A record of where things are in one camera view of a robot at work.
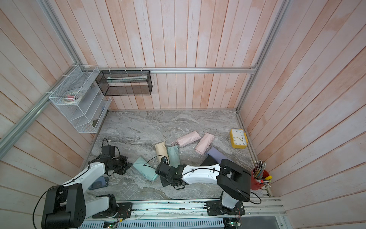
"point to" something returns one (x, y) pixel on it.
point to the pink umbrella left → (187, 139)
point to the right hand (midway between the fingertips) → (164, 178)
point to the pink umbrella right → (204, 143)
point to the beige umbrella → (161, 150)
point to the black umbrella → (208, 161)
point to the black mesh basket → (125, 82)
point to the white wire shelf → (84, 103)
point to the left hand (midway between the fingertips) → (133, 163)
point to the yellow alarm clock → (238, 139)
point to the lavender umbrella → (217, 154)
